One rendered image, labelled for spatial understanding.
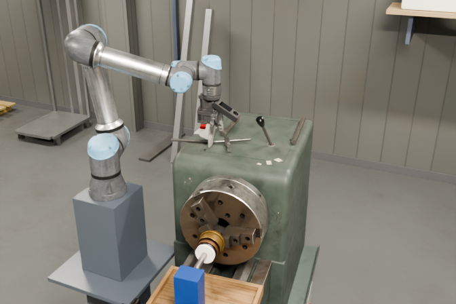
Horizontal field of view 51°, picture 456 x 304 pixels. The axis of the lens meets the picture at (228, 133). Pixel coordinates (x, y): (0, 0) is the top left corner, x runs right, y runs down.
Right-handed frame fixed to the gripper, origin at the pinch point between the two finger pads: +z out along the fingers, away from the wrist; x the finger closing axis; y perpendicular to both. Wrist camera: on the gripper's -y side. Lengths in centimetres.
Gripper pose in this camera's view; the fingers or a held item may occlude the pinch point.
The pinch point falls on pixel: (216, 141)
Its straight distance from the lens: 195.6
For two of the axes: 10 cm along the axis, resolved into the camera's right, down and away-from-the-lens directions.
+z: -0.1, 9.2, 3.9
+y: -9.5, -1.3, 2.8
